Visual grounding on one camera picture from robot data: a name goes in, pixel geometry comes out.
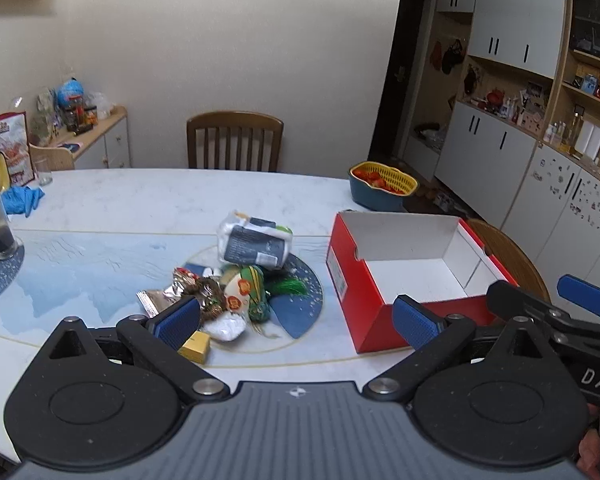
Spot white bag with dark label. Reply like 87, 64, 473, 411
216, 210, 294, 269

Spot white plastic bag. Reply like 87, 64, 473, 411
202, 312, 247, 342

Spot white wooden sideboard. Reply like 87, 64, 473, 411
27, 106, 131, 171

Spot wooden slatted chair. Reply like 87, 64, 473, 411
186, 111, 285, 172

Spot blue round placemat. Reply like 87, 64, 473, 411
0, 245, 26, 308

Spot white cutting board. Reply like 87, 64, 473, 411
577, 122, 600, 158

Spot silver foil wrapper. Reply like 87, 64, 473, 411
136, 282, 186, 318

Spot blue globe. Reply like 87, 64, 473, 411
55, 77, 87, 111

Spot clear drinking glass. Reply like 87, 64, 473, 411
31, 155, 54, 186

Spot red snack bag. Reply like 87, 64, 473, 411
0, 111, 37, 186

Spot white green plush pouch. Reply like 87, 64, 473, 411
221, 265, 274, 323

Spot pile of strawberries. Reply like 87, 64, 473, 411
355, 169, 406, 193

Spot clear plastic bag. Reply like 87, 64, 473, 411
87, 92, 114, 121

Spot yellow colander basket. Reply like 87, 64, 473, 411
350, 161, 415, 196

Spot red cardboard box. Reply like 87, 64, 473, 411
326, 211, 521, 354

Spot person's right hand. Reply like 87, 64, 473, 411
575, 404, 600, 480

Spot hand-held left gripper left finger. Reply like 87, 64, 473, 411
42, 296, 231, 403

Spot white wall cabinet unit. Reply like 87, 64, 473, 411
400, 0, 600, 281

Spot blue bowl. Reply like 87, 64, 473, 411
348, 170, 420, 212

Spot blue gloves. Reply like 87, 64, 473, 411
0, 186, 46, 218

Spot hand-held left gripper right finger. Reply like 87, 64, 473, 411
362, 294, 561, 403

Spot green tassel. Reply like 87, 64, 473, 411
267, 277, 308, 302

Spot small yellow box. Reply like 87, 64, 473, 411
177, 331, 212, 363

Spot small light wooden chair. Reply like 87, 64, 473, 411
28, 142, 76, 172

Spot wooden round-back chair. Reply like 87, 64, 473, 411
465, 218, 552, 306

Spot brown gold crinkly wrapper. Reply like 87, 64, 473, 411
182, 276, 228, 322

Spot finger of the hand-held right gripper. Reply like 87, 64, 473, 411
486, 280, 600, 356
556, 274, 600, 318

